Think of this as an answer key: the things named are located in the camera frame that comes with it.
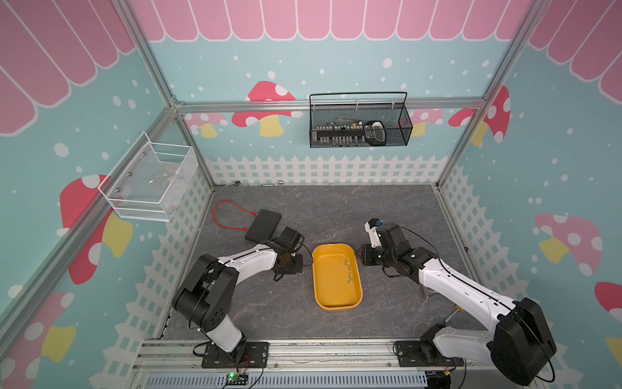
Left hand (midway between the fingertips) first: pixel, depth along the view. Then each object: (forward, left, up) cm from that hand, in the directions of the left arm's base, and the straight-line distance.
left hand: (296, 270), depth 92 cm
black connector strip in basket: (+39, -16, +34) cm, 54 cm away
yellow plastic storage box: (-5, -16, -2) cm, 16 cm away
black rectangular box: (+19, +16, +1) cm, 25 cm away
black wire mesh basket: (+45, -34, +34) cm, 66 cm away
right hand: (+2, -22, +12) cm, 25 cm away
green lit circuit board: (-34, +17, -3) cm, 38 cm away
